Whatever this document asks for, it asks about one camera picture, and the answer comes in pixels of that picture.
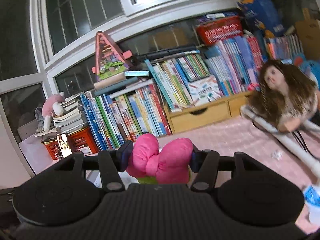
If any blue plush toy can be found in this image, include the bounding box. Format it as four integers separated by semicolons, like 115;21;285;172
293;54;320;89

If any blue tissue packet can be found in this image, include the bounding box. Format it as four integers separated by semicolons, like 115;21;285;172
303;185;320;225

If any smartphone on stand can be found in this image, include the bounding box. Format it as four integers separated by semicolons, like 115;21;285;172
57;133;72;158

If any pink tablecloth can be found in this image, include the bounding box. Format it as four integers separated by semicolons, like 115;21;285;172
158;116;319;233

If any wooden drawer organizer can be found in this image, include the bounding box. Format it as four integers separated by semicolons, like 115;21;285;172
164;92;252;134

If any white pvc pipe frame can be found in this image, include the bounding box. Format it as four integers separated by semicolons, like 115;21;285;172
240;105;320;180

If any white boxed card set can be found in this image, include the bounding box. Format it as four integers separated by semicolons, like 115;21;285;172
187;75;223;107

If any triangular toy house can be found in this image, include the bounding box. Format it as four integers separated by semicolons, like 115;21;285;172
92;31;133;81

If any pink bow plush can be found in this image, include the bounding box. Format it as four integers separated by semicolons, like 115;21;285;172
126;133;193;184

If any blue cardboard box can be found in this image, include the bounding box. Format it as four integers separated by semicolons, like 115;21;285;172
238;0;285;38

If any stack of paper books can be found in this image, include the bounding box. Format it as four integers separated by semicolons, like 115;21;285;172
35;94;88;137

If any row of children books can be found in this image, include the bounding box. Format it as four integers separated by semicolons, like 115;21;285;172
80;32;306;151

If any brown haired doll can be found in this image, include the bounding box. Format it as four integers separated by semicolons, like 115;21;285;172
248;60;319;133

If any red basket on books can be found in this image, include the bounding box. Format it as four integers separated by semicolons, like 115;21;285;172
196;16;244;46

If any pink plush rabbit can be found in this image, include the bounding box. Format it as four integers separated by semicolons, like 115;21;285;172
42;92;65;132

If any red plastic crate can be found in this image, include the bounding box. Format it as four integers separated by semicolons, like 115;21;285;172
41;126;99;160

